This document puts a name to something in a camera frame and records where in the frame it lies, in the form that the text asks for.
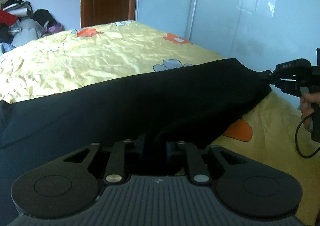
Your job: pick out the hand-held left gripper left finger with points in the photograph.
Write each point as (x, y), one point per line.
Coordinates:
(117, 158)

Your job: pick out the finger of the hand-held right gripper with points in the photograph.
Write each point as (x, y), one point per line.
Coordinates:
(270, 78)

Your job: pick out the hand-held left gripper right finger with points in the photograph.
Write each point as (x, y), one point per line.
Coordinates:
(193, 161)

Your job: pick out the black pants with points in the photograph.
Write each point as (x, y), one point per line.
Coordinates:
(125, 101)

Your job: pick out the person's right hand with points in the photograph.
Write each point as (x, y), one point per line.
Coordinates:
(308, 106)

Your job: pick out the white sliding wardrobe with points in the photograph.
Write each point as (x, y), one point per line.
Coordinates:
(225, 16)

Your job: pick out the yellow floral bed sheet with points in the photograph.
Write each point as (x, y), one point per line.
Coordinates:
(87, 58)

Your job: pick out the blue-white patterned cloth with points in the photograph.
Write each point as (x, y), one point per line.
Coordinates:
(6, 49)

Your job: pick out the pile of clothes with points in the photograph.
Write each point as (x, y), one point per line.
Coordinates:
(22, 21)

